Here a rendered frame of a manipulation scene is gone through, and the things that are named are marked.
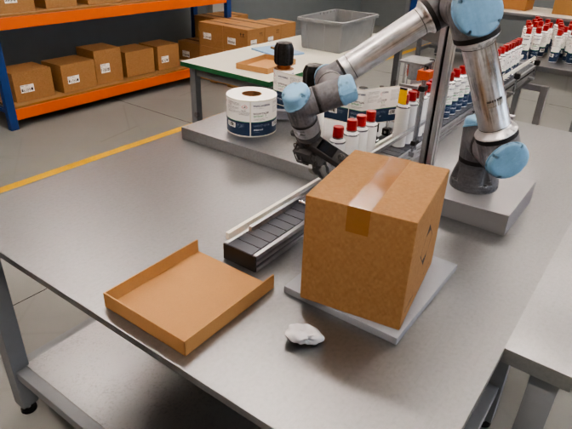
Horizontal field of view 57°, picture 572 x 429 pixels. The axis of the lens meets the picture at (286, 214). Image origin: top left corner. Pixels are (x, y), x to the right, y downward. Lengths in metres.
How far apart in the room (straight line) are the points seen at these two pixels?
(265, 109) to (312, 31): 2.08
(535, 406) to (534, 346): 0.14
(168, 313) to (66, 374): 0.87
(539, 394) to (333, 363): 0.47
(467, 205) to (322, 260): 0.65
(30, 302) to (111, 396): 1.00
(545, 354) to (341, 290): 0.45
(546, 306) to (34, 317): 2.13
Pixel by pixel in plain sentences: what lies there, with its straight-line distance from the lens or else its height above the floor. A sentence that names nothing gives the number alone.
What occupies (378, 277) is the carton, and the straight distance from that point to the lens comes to 1.14.
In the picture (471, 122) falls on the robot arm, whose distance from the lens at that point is 1.70.
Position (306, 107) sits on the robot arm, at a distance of 1.40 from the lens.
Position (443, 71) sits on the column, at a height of 1.21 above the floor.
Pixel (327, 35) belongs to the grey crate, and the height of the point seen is 0.92.
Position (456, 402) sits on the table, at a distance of 1.12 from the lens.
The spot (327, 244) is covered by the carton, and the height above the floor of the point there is 1.01.
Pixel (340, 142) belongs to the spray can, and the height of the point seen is 1.04.
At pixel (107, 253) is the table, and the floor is 0.83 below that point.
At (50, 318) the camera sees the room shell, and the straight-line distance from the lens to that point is 2.69.
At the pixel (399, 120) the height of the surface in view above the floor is 0.99.
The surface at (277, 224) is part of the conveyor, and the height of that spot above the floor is 0.88.
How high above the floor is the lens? 1.62
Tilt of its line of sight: 29 degrees down
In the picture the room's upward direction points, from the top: 2 degrees clockwise
